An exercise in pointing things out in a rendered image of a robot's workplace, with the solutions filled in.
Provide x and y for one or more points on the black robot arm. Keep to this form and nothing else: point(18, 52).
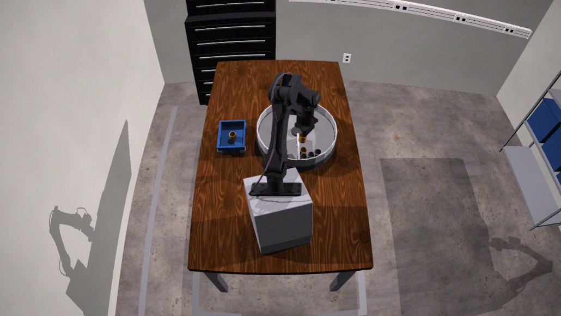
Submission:
point(277, 168)

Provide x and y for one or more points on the white round turntable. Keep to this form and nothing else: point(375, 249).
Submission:
point(322, 137)

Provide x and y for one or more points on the blue open tray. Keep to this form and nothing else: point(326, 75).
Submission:
point(224, 143)

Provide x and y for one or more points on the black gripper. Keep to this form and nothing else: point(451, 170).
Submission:
point(307, 125)

